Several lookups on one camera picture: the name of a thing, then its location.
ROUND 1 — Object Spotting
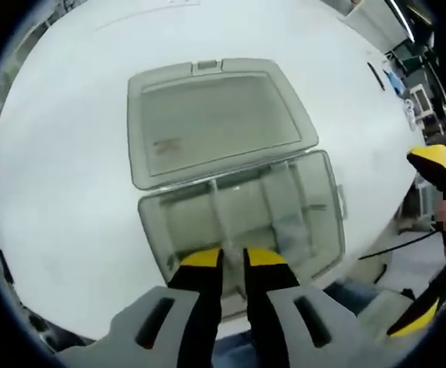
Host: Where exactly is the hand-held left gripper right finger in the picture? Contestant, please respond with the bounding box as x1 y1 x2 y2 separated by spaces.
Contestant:
242 247 362 368

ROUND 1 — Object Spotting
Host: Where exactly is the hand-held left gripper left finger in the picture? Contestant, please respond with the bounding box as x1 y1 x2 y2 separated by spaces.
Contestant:
54 247 225 368

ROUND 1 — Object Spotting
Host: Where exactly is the grey transparent guide fixture box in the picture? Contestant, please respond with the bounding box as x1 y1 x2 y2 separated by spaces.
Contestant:
126 57 348 320

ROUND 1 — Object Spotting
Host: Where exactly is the small white monitor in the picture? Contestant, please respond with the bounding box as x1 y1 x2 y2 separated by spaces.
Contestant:
409 85 435 116

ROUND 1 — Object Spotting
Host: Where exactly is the blue cloth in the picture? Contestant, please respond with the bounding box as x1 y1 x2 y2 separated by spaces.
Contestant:
383 68 405 94

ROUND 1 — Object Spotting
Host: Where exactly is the black pen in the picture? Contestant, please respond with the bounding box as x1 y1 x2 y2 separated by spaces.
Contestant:
367 62 385 92

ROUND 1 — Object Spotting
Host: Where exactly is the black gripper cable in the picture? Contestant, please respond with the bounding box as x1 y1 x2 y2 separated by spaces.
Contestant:
358 228 445 261

